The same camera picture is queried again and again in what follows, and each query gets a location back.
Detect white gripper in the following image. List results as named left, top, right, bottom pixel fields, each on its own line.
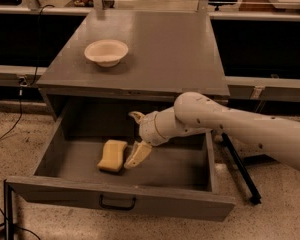
left=124, top=111, right=167, bottom=169

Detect yellow sponge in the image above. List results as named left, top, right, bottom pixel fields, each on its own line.
left=97, top=140, right=128, bottom=173

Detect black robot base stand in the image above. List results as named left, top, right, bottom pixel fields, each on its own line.
left=221, top=113, right=300, bottom=206

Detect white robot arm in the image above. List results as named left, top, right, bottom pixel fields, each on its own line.
left=124, top=92, right=300, bottom=172

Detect open grey top drawer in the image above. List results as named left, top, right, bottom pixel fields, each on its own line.
left=7, top=97, right=235, bottom=221

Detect grey cabinet with counter top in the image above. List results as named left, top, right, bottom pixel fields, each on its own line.
left=36, top=9, right=231, bottom=139

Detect white bowl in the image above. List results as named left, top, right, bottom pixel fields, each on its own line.
left=84, top=39, right=129, bottom=67

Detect black drawer handle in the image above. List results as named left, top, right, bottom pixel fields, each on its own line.
left=99, top=195, right=136, bottom=211

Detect grey barrier rail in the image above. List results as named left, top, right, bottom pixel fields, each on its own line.
left=0, top=9, right=300, bottom=101

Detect black power cable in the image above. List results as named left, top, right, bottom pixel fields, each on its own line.
left=0, top=4, right=56, bottom=145

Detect black metal frame leg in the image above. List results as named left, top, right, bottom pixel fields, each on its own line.
left=0, top=179, right=43, bottom=240

